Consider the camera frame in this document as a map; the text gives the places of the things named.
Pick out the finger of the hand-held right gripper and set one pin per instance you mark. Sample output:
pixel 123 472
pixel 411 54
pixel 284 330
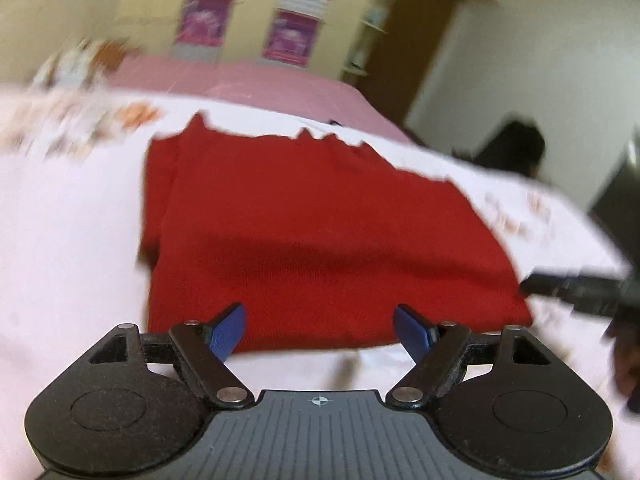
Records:
pixel 547 286

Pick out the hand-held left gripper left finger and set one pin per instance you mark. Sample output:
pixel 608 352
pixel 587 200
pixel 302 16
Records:
pixel 227 330

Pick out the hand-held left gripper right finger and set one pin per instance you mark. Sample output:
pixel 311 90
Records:
pixel 412 330

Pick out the red long-sleeved dress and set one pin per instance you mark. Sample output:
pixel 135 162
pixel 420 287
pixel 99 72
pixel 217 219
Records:
pixel 325 235

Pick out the person's right hand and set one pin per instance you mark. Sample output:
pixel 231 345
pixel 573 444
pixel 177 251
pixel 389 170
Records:
pixel 627 365

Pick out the dark screen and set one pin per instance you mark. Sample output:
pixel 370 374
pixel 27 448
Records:
pixel 620 200

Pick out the black bag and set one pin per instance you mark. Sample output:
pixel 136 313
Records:
pixel 515 147

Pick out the floral white bedsheet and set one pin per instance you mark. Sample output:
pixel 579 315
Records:
pixel 75 260

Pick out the pink bed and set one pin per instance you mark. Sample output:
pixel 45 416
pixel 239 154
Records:
pixel 260 85

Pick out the brown wooden door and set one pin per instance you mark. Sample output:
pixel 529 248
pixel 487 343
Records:
pixel 415 45

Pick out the orange striped pillow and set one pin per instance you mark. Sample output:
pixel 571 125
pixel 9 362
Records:
pixel 115 55

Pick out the white patterned pillow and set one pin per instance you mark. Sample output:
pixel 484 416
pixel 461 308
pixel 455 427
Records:
pixel 70 67

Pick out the cream wardrobe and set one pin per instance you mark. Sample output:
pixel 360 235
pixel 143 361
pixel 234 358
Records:
pixel 250 20

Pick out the cream corner shelf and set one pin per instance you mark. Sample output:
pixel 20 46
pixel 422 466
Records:
pixel 372 15

